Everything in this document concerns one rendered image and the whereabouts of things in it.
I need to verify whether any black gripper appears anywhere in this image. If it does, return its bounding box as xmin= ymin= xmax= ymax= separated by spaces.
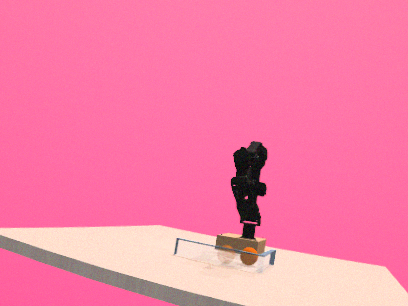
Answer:
xmin=230 ymin=174 xmax=254 ymax=221

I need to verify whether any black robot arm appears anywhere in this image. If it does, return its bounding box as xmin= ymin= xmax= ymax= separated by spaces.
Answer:
xmin=233 ymin=141 xmax=268 ymax=240

